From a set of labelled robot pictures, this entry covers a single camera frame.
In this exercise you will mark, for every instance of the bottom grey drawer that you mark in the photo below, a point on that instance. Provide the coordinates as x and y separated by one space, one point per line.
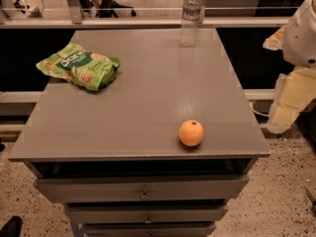
194 229

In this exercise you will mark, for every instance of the grey drawer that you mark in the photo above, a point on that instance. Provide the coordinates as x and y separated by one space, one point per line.
194 229
150 188
146 213

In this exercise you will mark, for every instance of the clear plastic water bottle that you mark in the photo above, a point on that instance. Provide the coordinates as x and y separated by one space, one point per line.
190 21

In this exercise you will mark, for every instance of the green rice chip bag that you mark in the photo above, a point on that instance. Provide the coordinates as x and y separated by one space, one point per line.
79 66

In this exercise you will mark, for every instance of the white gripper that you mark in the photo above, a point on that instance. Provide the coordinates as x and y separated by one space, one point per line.
301 39

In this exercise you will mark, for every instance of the orange fruit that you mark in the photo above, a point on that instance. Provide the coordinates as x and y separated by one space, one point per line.
191 132

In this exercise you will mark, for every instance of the black office chair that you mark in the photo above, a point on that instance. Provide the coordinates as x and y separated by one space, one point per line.
105 0

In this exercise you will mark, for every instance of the black shoe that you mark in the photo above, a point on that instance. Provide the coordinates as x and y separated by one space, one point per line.
12 228

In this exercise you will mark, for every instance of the top grey drawer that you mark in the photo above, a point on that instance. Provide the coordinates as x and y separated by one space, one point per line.
150 188

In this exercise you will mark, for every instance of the grey drawer cabinet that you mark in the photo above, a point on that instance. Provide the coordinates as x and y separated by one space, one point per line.
130 128

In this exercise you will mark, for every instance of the middle grey drawer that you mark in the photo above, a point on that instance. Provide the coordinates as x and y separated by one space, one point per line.
146 213

